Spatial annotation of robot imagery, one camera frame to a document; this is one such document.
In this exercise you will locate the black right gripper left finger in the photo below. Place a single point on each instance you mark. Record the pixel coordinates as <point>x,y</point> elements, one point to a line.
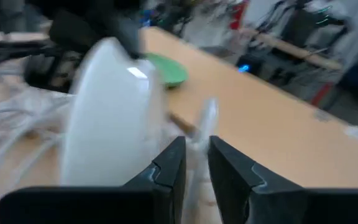
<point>154,193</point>

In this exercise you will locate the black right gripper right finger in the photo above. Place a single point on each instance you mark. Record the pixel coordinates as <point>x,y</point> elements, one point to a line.
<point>253,199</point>

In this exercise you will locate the large white plate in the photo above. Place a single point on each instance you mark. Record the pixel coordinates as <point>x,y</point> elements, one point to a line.
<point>110,118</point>

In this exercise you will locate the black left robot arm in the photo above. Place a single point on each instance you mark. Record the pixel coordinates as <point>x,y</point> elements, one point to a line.
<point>82,31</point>

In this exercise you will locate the light green plate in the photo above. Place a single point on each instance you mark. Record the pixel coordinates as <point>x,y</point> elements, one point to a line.
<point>169,71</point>

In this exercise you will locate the background wooden table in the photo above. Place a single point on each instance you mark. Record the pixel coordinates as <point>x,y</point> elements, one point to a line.
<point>291,49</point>

